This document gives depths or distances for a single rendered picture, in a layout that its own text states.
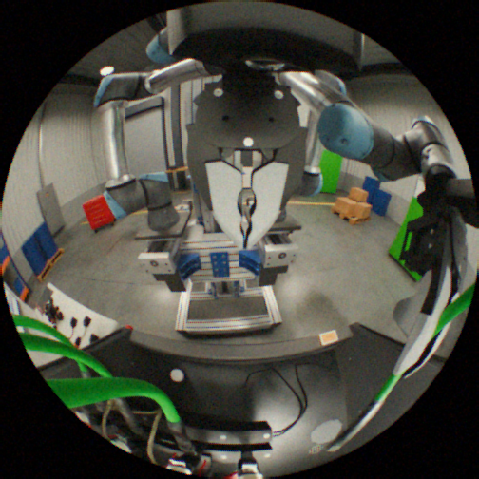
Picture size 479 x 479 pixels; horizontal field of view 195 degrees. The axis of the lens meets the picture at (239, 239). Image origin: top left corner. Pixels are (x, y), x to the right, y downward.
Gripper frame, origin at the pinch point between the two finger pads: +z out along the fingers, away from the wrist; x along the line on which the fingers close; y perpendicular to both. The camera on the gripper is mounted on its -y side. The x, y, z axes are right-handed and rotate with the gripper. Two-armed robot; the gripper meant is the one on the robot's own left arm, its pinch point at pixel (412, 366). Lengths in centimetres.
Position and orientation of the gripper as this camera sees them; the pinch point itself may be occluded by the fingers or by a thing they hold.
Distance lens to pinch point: 17.4
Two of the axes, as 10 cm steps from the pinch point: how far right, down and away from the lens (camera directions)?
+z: -5.3, 8.5, 0.2
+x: -8.0, -5.1, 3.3
